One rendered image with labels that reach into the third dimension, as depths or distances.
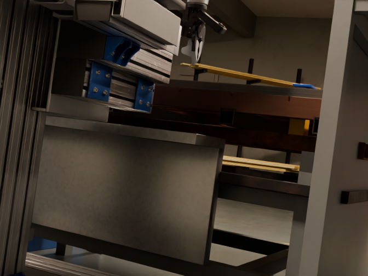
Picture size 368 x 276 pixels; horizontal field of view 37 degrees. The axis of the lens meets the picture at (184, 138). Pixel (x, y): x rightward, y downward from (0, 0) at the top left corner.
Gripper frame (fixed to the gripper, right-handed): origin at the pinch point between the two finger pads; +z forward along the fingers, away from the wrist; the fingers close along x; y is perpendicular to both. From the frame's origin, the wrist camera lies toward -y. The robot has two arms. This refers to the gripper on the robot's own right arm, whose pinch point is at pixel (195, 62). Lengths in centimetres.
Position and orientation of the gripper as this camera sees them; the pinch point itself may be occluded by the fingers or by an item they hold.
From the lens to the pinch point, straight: 196.7
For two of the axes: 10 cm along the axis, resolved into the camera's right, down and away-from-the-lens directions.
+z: -1.2, 9.8, 1.3
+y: -9.2, -1.6, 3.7
